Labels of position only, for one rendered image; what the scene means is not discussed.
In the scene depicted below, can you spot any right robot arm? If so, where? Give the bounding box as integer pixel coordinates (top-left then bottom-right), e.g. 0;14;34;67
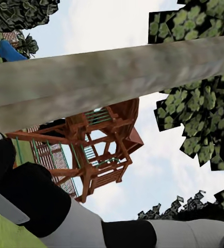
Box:
0;133;224;248

